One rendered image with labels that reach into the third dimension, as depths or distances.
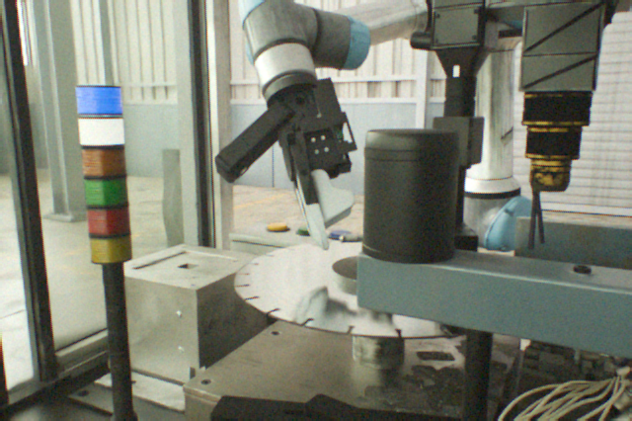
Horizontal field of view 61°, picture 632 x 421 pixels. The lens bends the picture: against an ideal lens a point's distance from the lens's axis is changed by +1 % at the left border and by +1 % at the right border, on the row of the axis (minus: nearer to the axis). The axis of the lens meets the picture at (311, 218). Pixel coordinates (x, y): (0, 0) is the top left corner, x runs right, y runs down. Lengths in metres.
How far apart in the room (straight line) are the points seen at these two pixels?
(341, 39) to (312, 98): 0.13
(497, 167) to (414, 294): 0.76
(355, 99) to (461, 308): 6.81
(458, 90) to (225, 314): 0.45
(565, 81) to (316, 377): 0.38
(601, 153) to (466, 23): 5.92
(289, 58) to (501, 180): 0.55
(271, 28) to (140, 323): 0.45
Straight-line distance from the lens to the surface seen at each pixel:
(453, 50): 0.58
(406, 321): 0.49
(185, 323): 0.76
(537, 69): 0.52
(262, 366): 0.63
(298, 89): 0.68
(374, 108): 6.99
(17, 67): 0.79
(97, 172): 0.61
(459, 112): 0.57
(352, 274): 0.58
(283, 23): 0.71
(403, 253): 0.32
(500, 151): 1.08
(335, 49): 0.77
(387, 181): 0.32
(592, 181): 6.48
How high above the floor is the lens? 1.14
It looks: 12 degrees down
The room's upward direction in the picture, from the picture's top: straight up
